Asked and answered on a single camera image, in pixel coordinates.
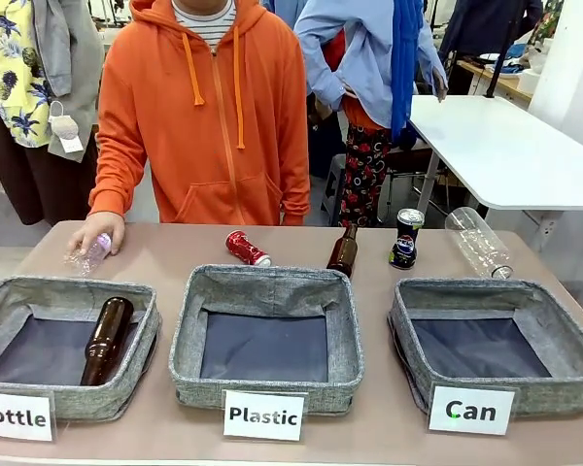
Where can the grey fabric basket labelled Bottle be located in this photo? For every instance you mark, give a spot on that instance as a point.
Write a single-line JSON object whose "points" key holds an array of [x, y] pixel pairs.
{"points": [[10, 301]]}

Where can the grey fabric basket labelled Plastic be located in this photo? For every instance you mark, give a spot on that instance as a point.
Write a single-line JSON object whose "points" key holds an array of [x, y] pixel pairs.
{"points": [[267, 291]]}

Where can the black Pepsi can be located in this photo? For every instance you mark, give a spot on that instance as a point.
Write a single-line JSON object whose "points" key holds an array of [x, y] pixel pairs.
{"points": [[405, 242]]}

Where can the brown glass bottle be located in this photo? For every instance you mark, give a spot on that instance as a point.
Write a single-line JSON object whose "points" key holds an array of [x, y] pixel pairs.
{"points": [[343, 255], [108, 335]]}

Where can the red floral black trousers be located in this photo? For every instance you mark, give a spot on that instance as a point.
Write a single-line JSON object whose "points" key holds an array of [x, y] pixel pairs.
{"points": [[364, 175]]}

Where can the person's left forearm orange sleeve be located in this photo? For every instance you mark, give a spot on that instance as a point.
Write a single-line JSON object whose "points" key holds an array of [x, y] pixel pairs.
{"points": [[294, 189]]}

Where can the grey step stool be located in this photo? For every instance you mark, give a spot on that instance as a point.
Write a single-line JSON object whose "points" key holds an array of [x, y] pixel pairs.
{"points": [[332, 184]]}

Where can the yellow floral shirt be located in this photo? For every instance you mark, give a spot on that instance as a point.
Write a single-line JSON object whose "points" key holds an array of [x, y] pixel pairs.
{"points": [[14, 73]]}

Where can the large clear plastic bottle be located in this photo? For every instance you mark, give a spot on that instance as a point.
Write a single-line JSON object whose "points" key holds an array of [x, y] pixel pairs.
{"points": [[476, 240]]}

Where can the blue scarf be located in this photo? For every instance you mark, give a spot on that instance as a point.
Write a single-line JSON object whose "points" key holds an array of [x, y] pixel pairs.
{"points": [[404, 73]]}

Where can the light blue shirt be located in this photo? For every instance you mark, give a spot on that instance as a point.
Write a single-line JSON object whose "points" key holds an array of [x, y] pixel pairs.
{"points": [[364, 48]]}

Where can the white face mask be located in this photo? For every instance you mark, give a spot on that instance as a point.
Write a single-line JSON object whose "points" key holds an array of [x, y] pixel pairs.
{"points": [[64, 126]]}

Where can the white side table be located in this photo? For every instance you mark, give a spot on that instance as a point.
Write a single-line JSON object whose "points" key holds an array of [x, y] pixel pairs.
{"points": [[505, 150]]}

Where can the wooden workbench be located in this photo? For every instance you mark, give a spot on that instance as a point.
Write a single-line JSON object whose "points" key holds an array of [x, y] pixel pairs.
{"points": [[507, 83]]}

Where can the white sign reading Plastic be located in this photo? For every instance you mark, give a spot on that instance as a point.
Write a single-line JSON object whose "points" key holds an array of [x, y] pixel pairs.
{"points": [[263, 415]]}

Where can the dark brown skirt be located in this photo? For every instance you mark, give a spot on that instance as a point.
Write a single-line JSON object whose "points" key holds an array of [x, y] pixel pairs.
{"points": [[34, 184]]}

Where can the dark navy jacket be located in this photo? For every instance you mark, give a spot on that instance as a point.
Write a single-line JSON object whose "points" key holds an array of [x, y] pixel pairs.
{"points": [[486, 24]]}

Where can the white sign reading Bottle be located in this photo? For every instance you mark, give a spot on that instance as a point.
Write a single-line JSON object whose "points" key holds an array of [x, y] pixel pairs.
{"points": [[14, 416]]}

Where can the grey hanging jacket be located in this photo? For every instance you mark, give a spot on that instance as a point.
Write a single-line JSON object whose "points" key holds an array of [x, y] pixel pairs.
{"points": [[78, 58]]}

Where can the crushed red soda can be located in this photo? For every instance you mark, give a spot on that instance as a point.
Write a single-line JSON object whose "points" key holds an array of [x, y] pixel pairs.
{"points": [[245, 247]]}

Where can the grey fabric basket labelled Can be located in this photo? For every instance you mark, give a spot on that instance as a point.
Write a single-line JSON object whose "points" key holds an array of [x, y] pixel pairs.
{"points": [[466, 296]]}

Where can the white sign reading Can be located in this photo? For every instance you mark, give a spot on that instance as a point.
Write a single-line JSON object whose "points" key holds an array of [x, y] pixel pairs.
{"points": [[471, 410]]}

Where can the person in orange hoodie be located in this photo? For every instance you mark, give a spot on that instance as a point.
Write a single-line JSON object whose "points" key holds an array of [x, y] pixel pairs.
{"points": [[199, 121]]}

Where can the person's right forearm orange sleeve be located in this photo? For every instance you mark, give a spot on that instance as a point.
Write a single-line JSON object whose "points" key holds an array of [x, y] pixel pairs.
{"points": [[114, 184]]}

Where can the person's right hand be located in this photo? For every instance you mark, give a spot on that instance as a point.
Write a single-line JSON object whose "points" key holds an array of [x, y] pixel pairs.
{"points": [[104, 224]]}

